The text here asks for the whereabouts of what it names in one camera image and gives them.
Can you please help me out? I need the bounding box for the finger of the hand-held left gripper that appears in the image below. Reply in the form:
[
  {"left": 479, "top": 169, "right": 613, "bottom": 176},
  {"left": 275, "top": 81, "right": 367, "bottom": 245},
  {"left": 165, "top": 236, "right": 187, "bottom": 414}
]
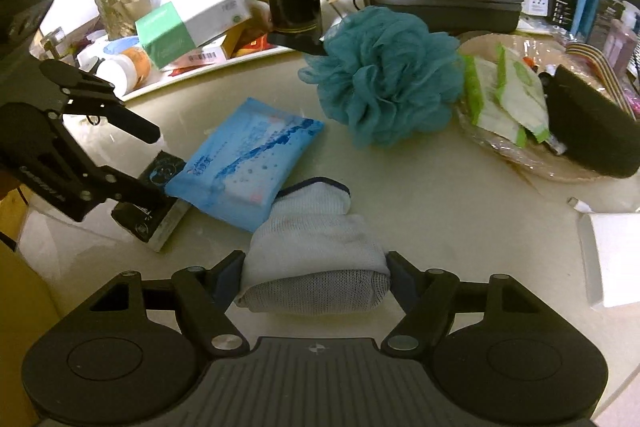
[
  {"left": 0, "top": 102, "right": 182, "bottom": 224},
  {"left": 39, "top": 59, "right": 162, "bottom": 146}
]

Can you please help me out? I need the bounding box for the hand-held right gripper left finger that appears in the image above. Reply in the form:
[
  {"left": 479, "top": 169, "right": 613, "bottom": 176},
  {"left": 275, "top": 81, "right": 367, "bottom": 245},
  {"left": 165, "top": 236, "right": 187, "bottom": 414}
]
[{"left": 86, "top": 249, "right": 251, "bottom": 360}]

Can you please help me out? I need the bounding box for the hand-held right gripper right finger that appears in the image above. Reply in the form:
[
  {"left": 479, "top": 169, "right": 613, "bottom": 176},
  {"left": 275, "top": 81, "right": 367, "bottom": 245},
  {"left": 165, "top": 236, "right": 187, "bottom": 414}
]
[{"left": 381, "top": 251, "right": 553, "bottom": 358}]

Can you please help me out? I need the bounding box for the grey white sock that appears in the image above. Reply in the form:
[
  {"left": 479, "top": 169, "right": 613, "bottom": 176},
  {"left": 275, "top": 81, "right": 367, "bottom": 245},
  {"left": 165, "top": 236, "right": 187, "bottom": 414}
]
[{"left": 235, "top": 177, "right": 392, "bottom": 315}]

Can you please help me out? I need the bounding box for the small black box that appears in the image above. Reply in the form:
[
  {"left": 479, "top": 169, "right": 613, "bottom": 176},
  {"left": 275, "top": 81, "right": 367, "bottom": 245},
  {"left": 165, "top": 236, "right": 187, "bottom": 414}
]
[{"left": 111, "top": 151, "right": 188, "bottom": 253}]

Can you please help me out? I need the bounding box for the blue tissue packet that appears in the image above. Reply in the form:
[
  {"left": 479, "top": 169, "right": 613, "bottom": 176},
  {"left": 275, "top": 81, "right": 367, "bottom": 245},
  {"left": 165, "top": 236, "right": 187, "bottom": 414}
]
[{"left": 165, "top": 97, "right": 326, "bottom": 233}]

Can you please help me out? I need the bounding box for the black soft case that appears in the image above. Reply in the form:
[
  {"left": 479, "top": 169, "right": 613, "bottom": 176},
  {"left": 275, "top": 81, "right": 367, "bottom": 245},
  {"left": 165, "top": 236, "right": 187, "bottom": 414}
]
[{"left": 547, "top": 64, "right": 640, "bottom": 180}]

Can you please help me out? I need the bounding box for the white and orange bottle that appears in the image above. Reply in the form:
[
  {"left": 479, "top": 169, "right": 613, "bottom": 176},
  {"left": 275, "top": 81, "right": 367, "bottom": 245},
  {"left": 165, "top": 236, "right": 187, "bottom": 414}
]
[{"left": 95, "top": 48, "right": 151, "bottom": 98}]

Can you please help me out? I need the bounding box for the white tray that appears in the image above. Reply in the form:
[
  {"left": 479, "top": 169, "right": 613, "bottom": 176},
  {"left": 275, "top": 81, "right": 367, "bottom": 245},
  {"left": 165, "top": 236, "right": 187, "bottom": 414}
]
[{"left": 75, "top": 2, "right": 301, "bottom": 102}]

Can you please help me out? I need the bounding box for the green and white box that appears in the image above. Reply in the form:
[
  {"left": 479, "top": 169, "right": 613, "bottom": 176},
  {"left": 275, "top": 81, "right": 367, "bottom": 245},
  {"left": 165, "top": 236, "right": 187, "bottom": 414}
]
[{"left": 135, "top": 0, "right": 253, "bottom": 70}]

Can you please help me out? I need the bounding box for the orange packet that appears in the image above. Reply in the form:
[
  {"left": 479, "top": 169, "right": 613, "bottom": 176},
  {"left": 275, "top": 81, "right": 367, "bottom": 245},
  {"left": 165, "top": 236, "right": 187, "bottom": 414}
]
[{"left": 220, "top": 21, "right": 272, "bottom": 58}]

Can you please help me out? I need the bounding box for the small green white packet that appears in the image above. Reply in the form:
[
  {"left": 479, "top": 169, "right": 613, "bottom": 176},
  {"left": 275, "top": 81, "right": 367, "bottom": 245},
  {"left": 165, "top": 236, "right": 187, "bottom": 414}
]
[
  {"left": 492, "top": 44, "right": 551, "bottom": 145},
  {"left": 462, "top": 54, "right": 503, "bottom": 130}
]

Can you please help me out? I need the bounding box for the teal bath loofah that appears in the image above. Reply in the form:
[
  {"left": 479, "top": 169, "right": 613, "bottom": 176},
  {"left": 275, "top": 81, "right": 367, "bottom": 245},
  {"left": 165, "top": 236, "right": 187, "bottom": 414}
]
[{"left": 298, "top": 5, "right": 466, "bottom": 150}]

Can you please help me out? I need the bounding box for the white power bank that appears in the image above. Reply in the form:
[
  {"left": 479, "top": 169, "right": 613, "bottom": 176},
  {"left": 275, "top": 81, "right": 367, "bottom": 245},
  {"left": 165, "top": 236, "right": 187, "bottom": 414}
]
[{"left": 577, "top": 209, "right": 640, "bottom": 308}]

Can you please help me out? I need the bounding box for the black hard zip case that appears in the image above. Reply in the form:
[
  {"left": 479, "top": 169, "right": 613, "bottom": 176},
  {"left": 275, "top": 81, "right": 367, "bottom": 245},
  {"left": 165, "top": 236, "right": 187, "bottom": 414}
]
[{"left": 352, "top": 0, "right": 526, "bottom": 35}]

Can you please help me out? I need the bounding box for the pink soap dispenser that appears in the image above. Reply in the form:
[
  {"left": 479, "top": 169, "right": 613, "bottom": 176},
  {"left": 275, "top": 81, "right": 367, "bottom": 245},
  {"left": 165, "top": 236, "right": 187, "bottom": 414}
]
[{"left": 602, "top": 19, "right": 640, "bottom": 78}]

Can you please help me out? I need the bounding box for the tall blue carton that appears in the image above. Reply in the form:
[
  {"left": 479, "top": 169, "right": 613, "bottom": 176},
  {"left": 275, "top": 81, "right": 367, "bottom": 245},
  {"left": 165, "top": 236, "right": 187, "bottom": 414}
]
[{"left": 582, "top": 0, "right": 619, "bottom": 44}]

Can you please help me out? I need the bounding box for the striped fabric strap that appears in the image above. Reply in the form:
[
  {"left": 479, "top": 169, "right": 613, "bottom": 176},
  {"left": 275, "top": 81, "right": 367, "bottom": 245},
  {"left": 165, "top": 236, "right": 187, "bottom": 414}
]
[{"left": 567, "top": 42, "right": 637, "bottom": 114}]

